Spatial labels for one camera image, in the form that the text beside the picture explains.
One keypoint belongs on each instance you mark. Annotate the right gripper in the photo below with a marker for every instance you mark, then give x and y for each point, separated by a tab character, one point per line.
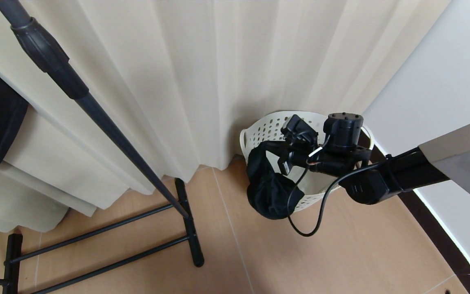
300	161

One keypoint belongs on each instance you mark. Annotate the black garment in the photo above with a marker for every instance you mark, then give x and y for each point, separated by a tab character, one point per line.
269	192

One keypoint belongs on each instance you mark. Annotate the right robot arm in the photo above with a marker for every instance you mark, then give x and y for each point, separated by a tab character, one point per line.
443	163

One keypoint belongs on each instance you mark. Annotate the white laundry basket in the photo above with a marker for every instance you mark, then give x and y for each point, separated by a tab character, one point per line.
265	128

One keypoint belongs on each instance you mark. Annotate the black clothes rack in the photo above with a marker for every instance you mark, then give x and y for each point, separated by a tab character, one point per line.
47	53

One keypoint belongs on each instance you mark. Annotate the white curtain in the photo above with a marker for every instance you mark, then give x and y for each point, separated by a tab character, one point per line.
218	61
55	171

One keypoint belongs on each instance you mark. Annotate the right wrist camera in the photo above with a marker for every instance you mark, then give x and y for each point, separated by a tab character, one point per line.
300	130

